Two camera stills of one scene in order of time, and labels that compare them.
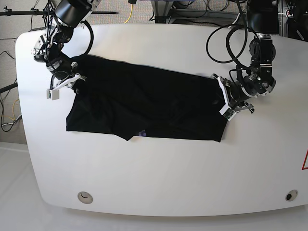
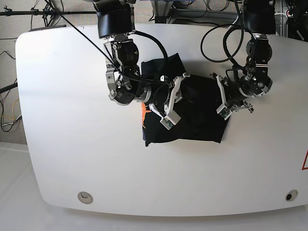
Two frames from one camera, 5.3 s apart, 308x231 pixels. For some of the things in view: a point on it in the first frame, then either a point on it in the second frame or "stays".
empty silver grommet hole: (85, 197) stays
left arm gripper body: (62, 69) → (158, 94)
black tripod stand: (48, 11) stays
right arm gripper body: (253, 85) stays
